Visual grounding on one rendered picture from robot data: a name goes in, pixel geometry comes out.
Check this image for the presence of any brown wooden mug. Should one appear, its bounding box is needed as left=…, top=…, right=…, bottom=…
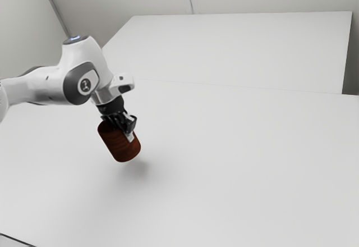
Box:
left=96, top=120, right=141, bottom=163

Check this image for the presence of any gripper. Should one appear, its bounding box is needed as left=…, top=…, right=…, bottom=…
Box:
left=95, top=95, right=138, bottom=143

